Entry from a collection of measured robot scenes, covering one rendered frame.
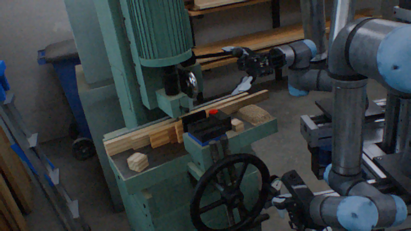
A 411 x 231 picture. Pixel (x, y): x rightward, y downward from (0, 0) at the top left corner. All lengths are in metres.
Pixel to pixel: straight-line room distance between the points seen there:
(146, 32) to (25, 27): 2.43
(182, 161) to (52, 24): 2.49
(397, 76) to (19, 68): 3.21
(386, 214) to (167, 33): 0.77
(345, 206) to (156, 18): 0.73
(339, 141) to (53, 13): 2.90
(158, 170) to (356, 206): 0.60
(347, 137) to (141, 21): 0.67
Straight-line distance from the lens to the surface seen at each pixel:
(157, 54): 1.11
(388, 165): 1.23
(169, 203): 1.21
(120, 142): 1.24
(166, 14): 1.08
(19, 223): 2.55
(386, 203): 0.92
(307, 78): 1.26
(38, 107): 3.63
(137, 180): 1.12
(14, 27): 3.47
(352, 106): 0.87
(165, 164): 1.13
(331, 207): 0.87
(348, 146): 0.92
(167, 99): 1.20
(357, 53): 0.74
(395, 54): 0.68
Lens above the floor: 1.50
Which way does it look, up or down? 26 degrees down
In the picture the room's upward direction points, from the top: 8 degrees counter-clockwise
